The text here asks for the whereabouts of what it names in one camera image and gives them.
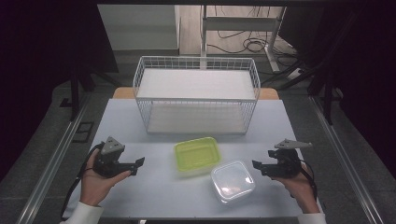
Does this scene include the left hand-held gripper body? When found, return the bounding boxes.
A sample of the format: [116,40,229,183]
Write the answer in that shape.
[92,135,138,179]

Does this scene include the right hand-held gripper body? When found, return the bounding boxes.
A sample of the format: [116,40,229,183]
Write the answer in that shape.
[262,138,313,179]

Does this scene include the clear-lid plastic food container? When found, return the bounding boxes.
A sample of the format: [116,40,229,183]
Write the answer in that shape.
[210,160,257,205]

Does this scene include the green-lid plastic food container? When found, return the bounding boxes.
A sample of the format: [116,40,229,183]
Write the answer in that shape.
[173,136,223,179]

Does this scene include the white wire storage rack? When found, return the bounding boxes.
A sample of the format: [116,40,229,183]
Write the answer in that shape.
[133,55,262,136]

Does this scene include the person's right hand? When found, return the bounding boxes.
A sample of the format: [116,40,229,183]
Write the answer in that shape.
[271,163,318,215]

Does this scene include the person's left hand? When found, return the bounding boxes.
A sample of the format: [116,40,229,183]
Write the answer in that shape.
[79,148,133,207]

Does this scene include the pale table cover sheet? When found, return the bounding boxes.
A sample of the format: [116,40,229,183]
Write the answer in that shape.
[61,97,325,219]

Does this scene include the black metal stand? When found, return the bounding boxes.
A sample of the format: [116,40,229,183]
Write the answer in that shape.
[66,59,121,122]
[261,59,359,126]

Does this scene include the white power strip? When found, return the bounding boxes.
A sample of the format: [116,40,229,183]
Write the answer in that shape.
[286,67,304,80]

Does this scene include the white cabinet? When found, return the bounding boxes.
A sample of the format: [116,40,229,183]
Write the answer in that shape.
[97,4,182,57]

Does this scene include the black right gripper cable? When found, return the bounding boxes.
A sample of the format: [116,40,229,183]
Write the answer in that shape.
[298,160,319,201]

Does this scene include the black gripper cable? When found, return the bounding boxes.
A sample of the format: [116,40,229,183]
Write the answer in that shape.
[298,160,319,201]
[59,142,106,220]

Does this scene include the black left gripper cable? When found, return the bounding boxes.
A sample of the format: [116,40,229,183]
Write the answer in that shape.
[59,142,106,220]

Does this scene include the black floor bracket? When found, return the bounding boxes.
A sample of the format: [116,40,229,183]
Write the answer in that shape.
[72,121,95,145]

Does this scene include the aluminium rail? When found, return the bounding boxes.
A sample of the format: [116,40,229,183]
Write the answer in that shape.
[16,92,92,224]
[309,94,387,224]

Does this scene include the black floor cables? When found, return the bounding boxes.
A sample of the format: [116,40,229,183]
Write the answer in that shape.
[206,5,301,68]

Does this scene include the white desk frame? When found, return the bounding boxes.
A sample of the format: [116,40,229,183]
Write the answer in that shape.
[200,5,288,74]

